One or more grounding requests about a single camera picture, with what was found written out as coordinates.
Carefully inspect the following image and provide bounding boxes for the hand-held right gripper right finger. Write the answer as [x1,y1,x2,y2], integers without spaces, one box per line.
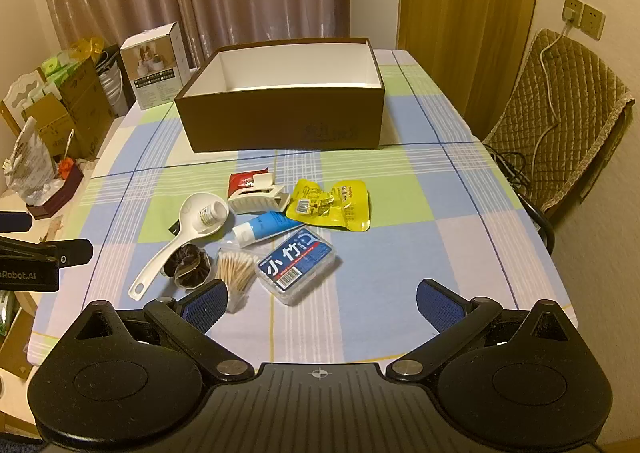
[387,278,583,381]

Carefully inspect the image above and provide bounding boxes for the dark red tissue box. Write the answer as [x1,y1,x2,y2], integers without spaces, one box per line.
[27,163,85,220]

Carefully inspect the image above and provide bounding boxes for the green tissue packs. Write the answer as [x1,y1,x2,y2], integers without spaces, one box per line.
[40,50,83,84]

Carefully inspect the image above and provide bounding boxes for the white ribbed container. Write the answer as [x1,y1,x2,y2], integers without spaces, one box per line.
[97,48,131,118]

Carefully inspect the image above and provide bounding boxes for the brown cardboard box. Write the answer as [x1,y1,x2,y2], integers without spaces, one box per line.
[174,37,386,154]

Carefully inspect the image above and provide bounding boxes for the white product box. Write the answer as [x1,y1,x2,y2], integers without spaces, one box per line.
[119,23,191,111]

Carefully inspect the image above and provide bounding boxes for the flat cardboard box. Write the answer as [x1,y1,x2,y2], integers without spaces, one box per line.
[0,305,37,379]

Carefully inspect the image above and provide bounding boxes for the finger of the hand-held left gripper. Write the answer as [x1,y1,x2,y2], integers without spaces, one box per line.
[0,213,34,234]
[0,238,94,268]

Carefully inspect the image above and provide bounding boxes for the yellow plastic bag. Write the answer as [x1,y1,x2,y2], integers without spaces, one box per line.
[70,37,108,61]

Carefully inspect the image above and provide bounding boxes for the clear box with blue label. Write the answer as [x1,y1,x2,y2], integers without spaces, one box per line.
[255,227,337,306]

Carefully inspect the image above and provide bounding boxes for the printed white plastic bag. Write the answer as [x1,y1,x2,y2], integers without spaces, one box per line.
[5,117,66,204]

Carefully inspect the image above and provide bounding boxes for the brown cardboard carton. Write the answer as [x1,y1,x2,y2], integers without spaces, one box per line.
[22,55,118,161]

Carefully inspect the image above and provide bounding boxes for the white charger cable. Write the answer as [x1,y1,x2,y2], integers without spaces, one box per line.
[531,8,576,174]

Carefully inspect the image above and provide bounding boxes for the chair with quilted cover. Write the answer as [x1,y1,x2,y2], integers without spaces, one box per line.
[482,29,635,254]

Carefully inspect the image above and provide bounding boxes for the white ornate chair back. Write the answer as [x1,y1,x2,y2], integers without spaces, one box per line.
[2,68,48,134]

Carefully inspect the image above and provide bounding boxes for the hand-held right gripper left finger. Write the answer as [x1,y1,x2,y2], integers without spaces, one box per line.
[57,279,253,385]

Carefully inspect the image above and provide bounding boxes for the black cables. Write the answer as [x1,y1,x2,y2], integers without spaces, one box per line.
[482,143,533,194]

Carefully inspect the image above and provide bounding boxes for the white plastic spoon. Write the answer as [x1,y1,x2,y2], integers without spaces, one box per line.
[128,193,232,303]

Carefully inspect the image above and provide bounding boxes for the beige wall socket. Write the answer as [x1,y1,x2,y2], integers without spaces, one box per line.
[563,0,586,28]
[581,4,607,40]

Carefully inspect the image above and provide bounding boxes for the dark brown hair scrunchie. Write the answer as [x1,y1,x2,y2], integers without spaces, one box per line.
[165,243,213,290]

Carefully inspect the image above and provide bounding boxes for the small white bottle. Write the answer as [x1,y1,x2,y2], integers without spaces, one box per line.
[198,199,230,229]

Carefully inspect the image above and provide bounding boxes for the white hair claw clip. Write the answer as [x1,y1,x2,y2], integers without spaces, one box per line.
[227,173,292,216]

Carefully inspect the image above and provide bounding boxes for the blue tube with white cap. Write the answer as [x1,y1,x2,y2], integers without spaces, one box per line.
[231,210,301,249]

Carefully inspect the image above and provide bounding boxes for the wooden door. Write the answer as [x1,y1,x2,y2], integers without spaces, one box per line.
[397,0,546,138]

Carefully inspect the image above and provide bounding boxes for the bag of cotton swabs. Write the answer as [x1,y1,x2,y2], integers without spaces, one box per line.
[216,247,261,314]

